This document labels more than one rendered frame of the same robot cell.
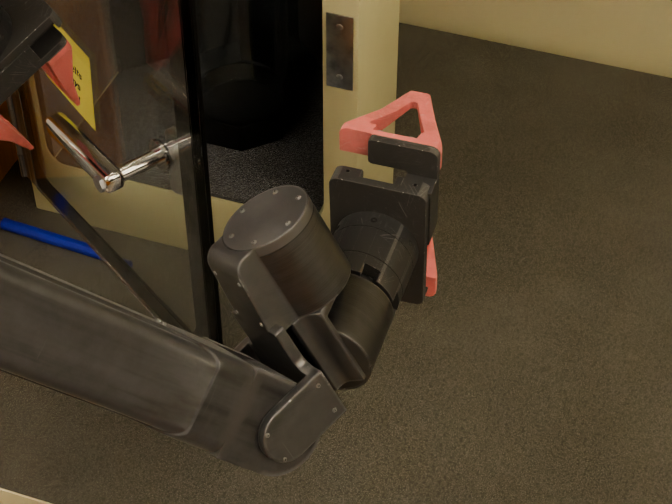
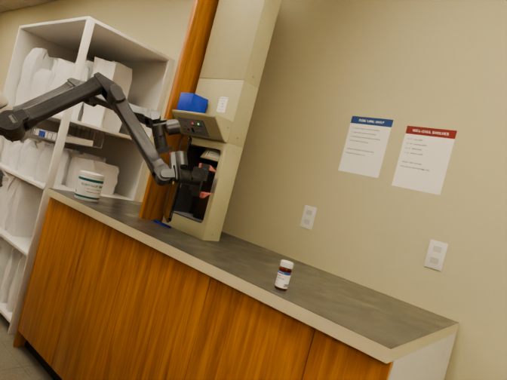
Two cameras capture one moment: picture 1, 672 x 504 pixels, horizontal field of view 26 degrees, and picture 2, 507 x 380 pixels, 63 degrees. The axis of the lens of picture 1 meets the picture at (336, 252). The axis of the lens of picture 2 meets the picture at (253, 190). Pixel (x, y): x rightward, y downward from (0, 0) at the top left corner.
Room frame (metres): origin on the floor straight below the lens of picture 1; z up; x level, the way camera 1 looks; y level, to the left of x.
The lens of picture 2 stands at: (-0.84, -0.86, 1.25)
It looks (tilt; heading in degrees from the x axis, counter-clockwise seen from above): 1 degrees down; 21
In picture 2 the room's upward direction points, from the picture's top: 15 degrees clockwise
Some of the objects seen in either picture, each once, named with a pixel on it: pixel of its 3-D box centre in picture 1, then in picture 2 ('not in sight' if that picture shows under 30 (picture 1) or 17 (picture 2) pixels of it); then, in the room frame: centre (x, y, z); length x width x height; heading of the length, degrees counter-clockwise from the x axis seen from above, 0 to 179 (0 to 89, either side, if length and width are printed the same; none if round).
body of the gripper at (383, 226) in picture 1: (368, 262); (193, 178); (0.67, -0.02, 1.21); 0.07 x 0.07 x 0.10; 72
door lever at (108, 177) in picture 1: (105, 144); not in sight; (0.80, 0.17, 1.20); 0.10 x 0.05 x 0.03; 37
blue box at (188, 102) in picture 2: not in sight; (192, 105); (0.93, 0.23, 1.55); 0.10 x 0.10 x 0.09; 71
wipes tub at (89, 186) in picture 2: not in sight; (89, 186); (0.98, 0.77, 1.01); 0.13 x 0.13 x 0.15
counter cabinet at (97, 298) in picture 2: not in sight; (188, 341); (0.96, -0.05, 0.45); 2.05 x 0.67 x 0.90; 71
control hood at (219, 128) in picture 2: not in sight; (198, 125); (0.90, 0.15, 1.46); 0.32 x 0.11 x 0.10; 71
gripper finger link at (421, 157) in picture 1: (400, 152); (207, 173); (0.74, -0.04, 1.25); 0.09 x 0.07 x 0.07; 162
